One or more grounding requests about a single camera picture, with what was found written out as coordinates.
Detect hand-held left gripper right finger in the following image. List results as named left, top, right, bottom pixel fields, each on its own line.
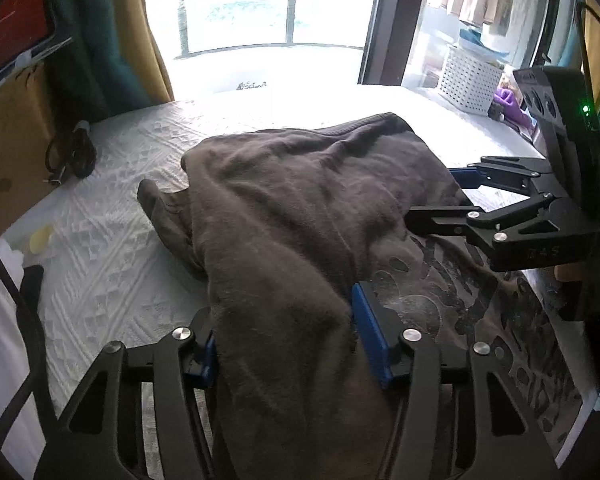
left=350, top=281, right=563, bottom=480

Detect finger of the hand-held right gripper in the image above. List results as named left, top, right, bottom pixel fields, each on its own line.
left=449, top=156, right=556, bottom=196
left=404, top=192, right=556, bottom=253

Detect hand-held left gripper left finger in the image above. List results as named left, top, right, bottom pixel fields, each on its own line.
left=32, top=307, right=220, bottom=480

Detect grey t-shirt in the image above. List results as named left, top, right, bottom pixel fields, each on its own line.
left=136, top=111, right=586, bottom=480

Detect purple cloth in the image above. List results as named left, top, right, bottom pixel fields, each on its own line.
left=494, top=86, right=535, bottom=131

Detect white plastic basket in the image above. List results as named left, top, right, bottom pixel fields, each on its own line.
left=437, top=44, right=505, bottom=113

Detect white quilted bedspread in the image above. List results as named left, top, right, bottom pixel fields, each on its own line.
left=0, top=82, right=600, bottom=466

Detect small yellow scrap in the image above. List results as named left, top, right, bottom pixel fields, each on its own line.
left=29, top=225, right=56, bottom=253

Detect white pillow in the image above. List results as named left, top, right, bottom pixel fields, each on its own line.
left=0, top=237, right=48, bottom=466

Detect black balcony railing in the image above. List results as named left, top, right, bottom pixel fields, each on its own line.
left=177, top=0, right=378, bottom=58

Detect brown cardboard box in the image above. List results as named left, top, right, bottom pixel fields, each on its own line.
left=0, top=60, right=56, bottom=238

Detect teal curtain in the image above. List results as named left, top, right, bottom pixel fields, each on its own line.
left=45, top=0, right=153, bottom=121

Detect red screen tablet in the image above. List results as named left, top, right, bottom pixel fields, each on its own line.
left=0, top=0, right=58, bottom=83

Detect black sliding door frame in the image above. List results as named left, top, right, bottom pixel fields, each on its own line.
left=357, top=0, right=431, bottom=87

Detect thick black cable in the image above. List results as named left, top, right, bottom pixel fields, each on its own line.
left=0, top=215, right=56, bottom=453

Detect black strap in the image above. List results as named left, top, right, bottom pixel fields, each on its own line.
left=19, top=264, right=46, bottom=311

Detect black charger cable bundle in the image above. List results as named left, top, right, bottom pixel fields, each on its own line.
left=44, top=120, right=98, bottom=187

